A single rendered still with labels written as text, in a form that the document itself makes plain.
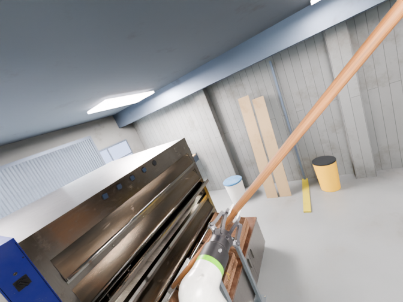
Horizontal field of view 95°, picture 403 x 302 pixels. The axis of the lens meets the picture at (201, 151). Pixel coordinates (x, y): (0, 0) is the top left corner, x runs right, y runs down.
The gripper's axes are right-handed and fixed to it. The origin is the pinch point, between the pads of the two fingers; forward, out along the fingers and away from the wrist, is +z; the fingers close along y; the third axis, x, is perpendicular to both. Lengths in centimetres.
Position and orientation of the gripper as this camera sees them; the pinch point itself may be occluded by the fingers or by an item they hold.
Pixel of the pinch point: (233, 212)
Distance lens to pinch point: 85.5
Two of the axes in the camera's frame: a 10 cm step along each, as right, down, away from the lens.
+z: 4.3, -3.7, 8.2
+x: 3.8, -7.5, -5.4
